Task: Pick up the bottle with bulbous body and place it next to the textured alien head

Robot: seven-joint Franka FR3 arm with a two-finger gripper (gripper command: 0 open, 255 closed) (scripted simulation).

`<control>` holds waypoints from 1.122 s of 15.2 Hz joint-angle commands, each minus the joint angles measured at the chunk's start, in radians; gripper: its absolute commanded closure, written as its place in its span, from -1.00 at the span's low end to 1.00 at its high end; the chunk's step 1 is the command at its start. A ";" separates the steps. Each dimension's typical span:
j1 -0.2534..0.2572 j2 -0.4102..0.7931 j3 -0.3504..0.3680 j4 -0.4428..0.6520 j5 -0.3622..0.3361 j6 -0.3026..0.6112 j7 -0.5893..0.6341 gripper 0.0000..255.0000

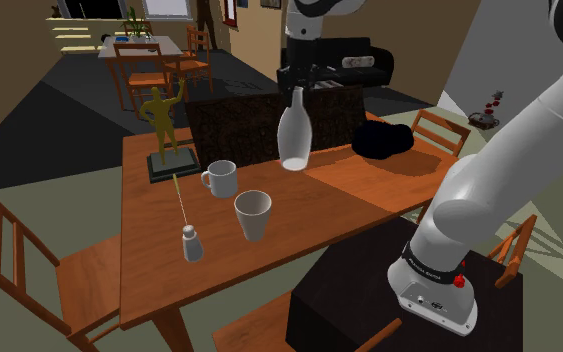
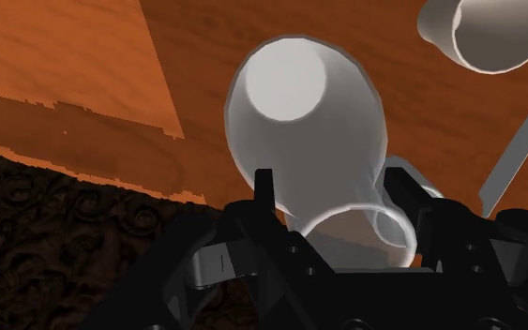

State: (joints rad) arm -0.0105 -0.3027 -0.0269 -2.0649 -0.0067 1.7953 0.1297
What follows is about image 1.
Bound pale grey glass bottle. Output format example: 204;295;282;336
276;86;314;172

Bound dark brown patterned box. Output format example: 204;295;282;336
185;84;368;170

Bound orange wooden chair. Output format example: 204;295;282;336
164;24;215;96
113;42;175;120

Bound black lumpy object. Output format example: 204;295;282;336
350;119;415;161

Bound bright window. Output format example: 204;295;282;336
141;0;195;21

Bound white mug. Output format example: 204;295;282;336
200;159;239;200

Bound golden figure on dark base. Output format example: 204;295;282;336
137;77;202;184

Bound wooden dining table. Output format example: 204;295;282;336
118;110;460;352

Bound grey-topped table with plant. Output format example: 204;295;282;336
97;5;186;112

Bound beige tapered cup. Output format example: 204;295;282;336
233;189;273;243

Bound thin pale yellow stick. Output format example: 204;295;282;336
172;173;188;226

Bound red flowers with teapot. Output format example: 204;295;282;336
467;89;505;131

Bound grey salt shaker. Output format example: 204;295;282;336
181;224;205;264

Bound dark robot stand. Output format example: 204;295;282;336
285;216;524;352

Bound red framed wall picture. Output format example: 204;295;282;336
221;0;239;28

